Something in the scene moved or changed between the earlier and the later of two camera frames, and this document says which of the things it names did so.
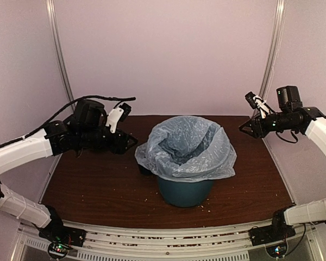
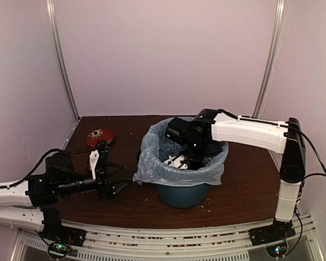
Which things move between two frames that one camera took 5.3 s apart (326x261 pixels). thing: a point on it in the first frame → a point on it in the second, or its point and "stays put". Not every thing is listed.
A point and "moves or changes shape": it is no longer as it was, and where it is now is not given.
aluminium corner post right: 274,45 stays put
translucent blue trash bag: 184,149 moves or changes shape
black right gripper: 262,133 → 201,166
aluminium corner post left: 51,20 stays put
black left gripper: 118,146 → 107,190
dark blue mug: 145,171 → 138,150
